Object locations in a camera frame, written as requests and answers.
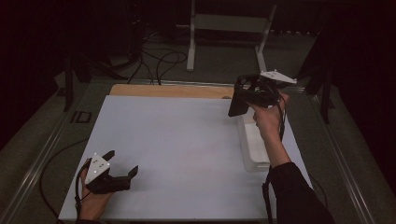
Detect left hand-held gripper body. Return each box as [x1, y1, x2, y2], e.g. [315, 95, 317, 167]
[84, 152, 132, 194]

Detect white table mat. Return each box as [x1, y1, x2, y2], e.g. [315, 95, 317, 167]
[58, 94, 313, 221]

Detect black stand legs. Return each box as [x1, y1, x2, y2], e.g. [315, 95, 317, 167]
[62, 54, 129, 112]
[292, 63, 336, 124]

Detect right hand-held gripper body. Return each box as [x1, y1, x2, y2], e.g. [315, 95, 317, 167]
[246, 69, 298, 109]

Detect person's right hand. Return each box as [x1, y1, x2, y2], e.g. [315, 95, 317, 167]
[247, 91, 291, 142]

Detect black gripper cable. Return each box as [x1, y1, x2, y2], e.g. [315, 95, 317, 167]
[39, 138, 92, 220]
[262, 92, 329, 224]

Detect white metal stand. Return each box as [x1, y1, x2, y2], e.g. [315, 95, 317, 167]
[186, 0, 278, 73]

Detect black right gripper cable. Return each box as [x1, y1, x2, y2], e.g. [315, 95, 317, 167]
[262, 92, 329, 224]

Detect black rectangular floor plate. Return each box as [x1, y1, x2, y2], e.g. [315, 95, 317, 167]
[70, 110, 92, 124]

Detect person's left hand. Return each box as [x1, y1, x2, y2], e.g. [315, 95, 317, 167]
[78, 159, 115, 221]

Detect white plastic tray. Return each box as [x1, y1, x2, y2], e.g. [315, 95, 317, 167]
[237, 106, 273, 173]

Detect black floor cables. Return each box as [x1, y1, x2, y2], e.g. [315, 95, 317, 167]
[125, 31, 189, 86]

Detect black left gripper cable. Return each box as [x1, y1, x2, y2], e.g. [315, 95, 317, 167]
[39, 138, 92, 220]

